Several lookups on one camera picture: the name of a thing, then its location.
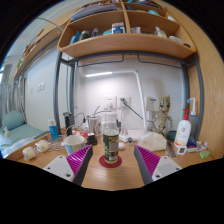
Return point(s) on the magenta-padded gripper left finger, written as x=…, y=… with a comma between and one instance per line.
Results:
x=60, y=166

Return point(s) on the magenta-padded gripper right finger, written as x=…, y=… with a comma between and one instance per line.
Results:
x=165, y=166

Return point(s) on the clear bottle with black label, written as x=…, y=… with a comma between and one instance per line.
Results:
x=111, y=146

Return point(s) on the small white digital clock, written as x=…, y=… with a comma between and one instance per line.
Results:
x=181, y=150

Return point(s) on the cream mug with blue patches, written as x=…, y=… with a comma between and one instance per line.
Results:
x=73, y=143

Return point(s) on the white crumpled plastic bag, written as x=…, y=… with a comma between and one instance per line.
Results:
x=153, y=141

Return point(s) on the dark green bowl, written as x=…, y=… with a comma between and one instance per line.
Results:
x=171, y=136

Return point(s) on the blue tube with white cap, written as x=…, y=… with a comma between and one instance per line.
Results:
x=53, y=131

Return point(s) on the white red-pump lotion bottle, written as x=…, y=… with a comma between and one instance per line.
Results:
x=183, y=131

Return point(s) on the small black box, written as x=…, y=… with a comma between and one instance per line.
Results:
x=91, y=139

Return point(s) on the green sponge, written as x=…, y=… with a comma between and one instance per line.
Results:
x=205, y=154

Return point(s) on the flat round red coaster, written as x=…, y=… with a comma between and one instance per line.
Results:
x=103, y=163

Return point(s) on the black electric shaver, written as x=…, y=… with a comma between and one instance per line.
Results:
x=67, y=123

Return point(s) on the white power strip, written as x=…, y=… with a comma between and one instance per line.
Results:
x=133, y=135

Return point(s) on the wooden tree creature figurine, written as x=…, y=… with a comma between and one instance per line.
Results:
x=163, y=115

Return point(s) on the translucent blue spray bottle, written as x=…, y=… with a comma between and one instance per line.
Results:
x=193, y=123

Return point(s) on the stainless steel cup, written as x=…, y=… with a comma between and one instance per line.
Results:
x=93, y=125

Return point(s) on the bed with teal bedding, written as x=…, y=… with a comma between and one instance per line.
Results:
x=15, y=128

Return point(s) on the white desk lamp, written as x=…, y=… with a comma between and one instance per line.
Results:
x=140, y=96

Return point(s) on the grey striped curtain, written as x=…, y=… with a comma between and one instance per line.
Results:
x=11, y=96

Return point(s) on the wooden shelf unit with items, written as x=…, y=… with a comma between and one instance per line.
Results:
x=126, y=45

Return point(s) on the white wall-mounted device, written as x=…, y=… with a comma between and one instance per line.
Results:
x=152, y=104

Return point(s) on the white wall outlet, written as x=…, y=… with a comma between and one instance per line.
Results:
x=109, y=102
x=125, y=100

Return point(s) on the long wooden wall shelf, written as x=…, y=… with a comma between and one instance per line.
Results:
x=43, y=38

